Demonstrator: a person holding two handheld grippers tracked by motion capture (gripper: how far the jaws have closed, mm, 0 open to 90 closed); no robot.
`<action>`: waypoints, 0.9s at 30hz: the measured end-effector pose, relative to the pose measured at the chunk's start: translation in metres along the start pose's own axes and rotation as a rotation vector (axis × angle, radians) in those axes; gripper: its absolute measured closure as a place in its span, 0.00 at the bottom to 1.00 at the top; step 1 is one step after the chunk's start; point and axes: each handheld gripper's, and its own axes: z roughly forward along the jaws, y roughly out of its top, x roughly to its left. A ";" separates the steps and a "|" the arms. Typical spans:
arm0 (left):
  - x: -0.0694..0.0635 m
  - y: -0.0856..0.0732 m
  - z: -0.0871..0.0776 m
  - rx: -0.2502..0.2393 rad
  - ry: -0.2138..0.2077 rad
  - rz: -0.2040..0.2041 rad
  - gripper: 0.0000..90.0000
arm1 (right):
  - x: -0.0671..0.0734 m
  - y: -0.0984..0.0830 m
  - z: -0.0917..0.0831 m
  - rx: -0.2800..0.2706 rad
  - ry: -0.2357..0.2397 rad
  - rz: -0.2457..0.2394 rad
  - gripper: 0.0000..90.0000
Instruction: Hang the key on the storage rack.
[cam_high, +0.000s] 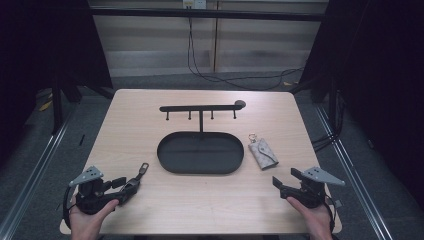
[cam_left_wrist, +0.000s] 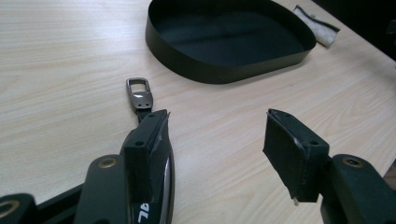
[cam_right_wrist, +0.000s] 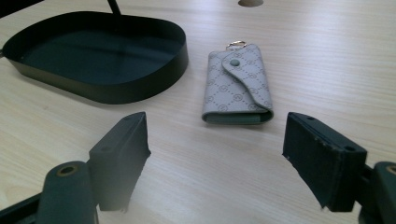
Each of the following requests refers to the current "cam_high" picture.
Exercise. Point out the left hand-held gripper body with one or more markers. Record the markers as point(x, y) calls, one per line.
point(87, 196)

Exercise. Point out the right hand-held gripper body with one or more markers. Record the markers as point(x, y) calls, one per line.
point(311, 193)

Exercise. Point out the grey patterned key pouch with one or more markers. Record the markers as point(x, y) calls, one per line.
point(263, 154)

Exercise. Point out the person's left hand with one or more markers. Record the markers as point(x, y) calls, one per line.
point(87, 225)

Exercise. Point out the person's right hand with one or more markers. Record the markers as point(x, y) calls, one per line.
point(316, 221)

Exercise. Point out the black metal stand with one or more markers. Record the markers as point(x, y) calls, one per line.
point(57, 106)

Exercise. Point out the yellow tape piece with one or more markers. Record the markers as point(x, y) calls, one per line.
point(45, 106)

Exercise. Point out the black curtain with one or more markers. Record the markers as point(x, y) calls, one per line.
point(40, 46)
point(376, 66)

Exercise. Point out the metal floor rail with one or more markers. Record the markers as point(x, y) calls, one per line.
point(30, 186)
point(358, 173)

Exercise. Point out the black horizontal frame bar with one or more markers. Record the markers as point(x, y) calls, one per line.
point(206, 14)

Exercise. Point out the white wall socket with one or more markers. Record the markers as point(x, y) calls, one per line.
point(194, 3)

